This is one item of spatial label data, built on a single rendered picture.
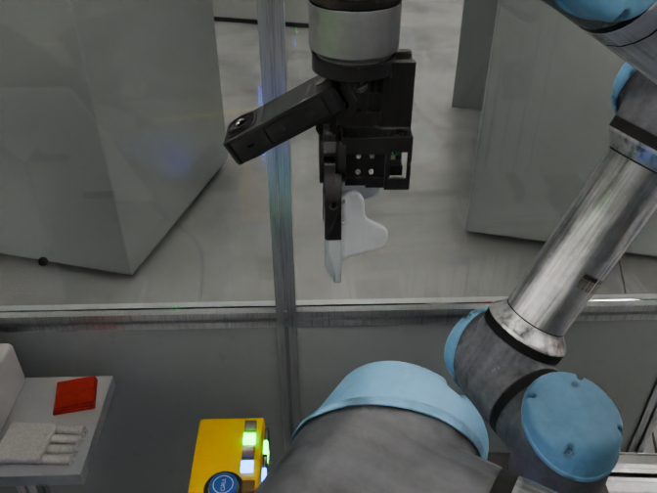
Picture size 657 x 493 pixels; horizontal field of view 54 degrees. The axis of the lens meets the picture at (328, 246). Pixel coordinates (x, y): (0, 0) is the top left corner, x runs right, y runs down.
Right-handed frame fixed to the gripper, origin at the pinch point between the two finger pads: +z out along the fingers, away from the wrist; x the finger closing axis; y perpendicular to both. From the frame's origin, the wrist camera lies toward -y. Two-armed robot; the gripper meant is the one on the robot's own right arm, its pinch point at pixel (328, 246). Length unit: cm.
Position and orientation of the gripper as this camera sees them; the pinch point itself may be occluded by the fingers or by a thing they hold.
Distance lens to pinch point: 65.4
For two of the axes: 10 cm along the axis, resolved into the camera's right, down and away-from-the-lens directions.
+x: -0.3, -5.8, 8.2
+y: 10.0, -0.1, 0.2
